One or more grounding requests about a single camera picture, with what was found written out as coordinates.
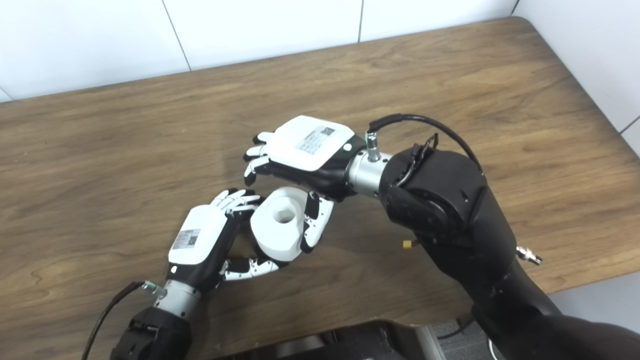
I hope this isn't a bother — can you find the white and black left hand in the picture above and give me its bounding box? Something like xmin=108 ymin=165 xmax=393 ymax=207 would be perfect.
xmin=167 ymin=188 xmax=281 ymax=296

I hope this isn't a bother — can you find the white and black right hand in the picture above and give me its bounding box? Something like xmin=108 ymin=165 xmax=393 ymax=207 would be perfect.
xmin=243 ymin=115 xmax=368 ymax=254

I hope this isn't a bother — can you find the round white piece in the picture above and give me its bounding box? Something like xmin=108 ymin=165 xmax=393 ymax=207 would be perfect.
xmin=250 ymin=187 xmax=307 ymax=262

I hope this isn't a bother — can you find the black robot torso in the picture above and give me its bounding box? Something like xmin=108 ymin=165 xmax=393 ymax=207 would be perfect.
xmin=215 ymin=321 xmax=446 ymax=360

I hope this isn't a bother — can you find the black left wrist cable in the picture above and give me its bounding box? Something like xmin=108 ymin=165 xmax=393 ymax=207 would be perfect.
xmin=81 ymin=281 xmax=167 ymax=360

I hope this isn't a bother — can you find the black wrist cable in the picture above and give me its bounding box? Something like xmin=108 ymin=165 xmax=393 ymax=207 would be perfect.
xmin=365 ymin=113 xmax=485 ymax=176
xmin=81 ymin=281 xmax=167 ymax=360

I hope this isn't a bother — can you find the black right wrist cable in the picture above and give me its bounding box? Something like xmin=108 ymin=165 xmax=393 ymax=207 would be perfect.
xmin=365 ymin=113 xmax=485 ymax=176

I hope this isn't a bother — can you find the thin black cable under table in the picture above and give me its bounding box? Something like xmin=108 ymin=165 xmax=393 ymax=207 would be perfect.
xmin=436 ymin=315 xmax=498 ymax=360

